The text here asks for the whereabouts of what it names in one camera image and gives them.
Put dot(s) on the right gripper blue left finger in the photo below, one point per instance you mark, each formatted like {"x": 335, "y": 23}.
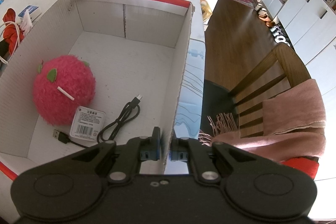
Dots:
{"x": 151, "y": 146}

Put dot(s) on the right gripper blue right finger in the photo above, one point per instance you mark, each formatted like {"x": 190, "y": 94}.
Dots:
{"x": 179, "y": 150}

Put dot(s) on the pink fuzzy plush ball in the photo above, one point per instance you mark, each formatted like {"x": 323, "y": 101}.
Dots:
{"x": 61, "y": 86}

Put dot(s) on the white red cardboard box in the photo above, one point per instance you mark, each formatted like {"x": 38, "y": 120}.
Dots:
{"x": 131, "y": 46}

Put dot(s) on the red cloth garment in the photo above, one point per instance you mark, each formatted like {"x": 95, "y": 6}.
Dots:
{"x": 12, "y": 34}

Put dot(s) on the white barcode hang tag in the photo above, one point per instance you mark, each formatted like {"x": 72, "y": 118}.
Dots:
{"x": 87, "y": 123}

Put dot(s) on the pink fringed scarf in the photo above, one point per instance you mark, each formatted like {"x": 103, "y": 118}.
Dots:
{"x": 293, "y": 126}

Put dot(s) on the red chair cushion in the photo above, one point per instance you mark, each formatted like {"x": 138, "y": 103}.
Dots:
{"x": 307, "y": 166}

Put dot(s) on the near wooden dining chair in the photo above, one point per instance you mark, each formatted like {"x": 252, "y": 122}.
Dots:
{"x": 278, "y": 71}

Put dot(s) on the yellow plastic bag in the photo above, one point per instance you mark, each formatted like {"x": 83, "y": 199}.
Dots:
{"x": 206, "y": 10}

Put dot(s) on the black white slippers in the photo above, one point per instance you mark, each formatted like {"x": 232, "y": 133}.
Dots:
{"x": 280, "y": 35}

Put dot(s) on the small blue white box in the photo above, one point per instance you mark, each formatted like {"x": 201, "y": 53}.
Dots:
{"x": 34, "y": 12}

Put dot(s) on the white storage cabinet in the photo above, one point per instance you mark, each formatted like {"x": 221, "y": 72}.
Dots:
{"x": 310, "y": 26}

